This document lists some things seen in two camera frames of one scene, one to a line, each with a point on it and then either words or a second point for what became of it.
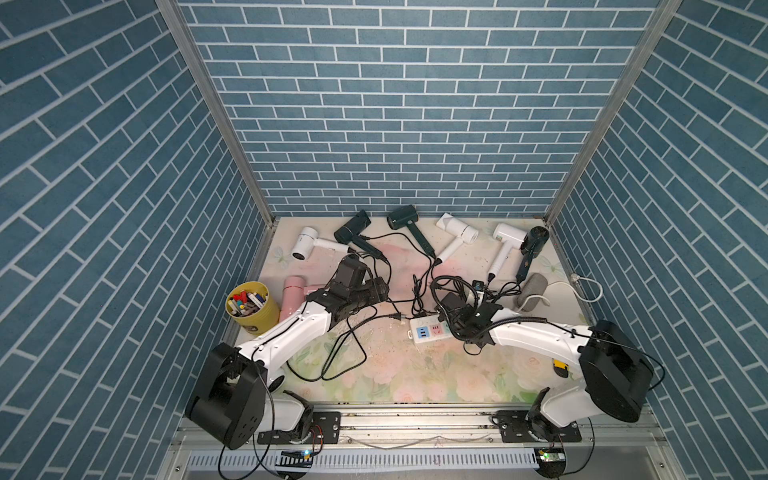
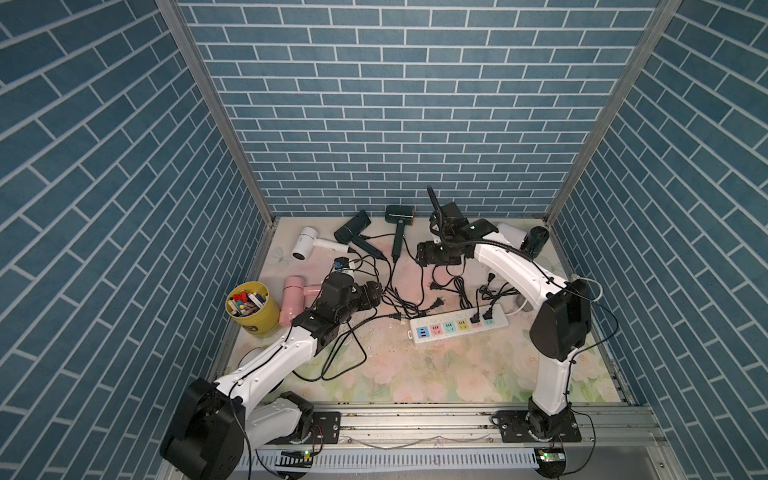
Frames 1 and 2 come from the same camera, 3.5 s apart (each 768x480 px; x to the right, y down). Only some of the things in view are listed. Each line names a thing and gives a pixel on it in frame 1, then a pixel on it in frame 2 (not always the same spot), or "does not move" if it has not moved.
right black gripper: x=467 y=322 → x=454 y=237
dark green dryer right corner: x=531 y=243 does not move
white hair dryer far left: x=308 y=238 does not move
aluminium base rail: x=437 y=440 does not move
